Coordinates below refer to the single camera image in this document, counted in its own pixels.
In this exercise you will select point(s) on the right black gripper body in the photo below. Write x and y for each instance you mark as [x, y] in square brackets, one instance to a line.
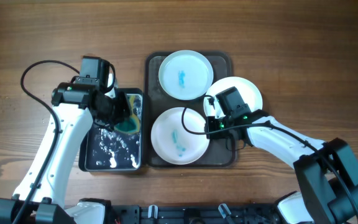
[215, 124]

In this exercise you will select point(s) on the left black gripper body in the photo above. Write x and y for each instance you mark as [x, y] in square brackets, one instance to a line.
[117, 109]

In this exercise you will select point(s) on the green yellow sponge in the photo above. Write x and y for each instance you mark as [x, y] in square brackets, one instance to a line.
[132, 124]

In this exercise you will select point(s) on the white plate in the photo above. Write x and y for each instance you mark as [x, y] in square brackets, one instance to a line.
[185, 75]
[248, 91]
[172, 142]

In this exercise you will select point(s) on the white plate top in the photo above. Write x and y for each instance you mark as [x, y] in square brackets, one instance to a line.
[185, 75]

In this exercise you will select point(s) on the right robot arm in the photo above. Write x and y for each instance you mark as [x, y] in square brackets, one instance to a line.
[327, 172]

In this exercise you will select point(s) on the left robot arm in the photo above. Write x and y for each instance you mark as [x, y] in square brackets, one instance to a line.
[76, 107]

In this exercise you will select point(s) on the black rectangular water basin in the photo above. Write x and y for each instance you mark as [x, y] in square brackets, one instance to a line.
[112, 151]

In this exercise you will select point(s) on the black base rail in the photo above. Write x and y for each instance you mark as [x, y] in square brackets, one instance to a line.
[258, 213]

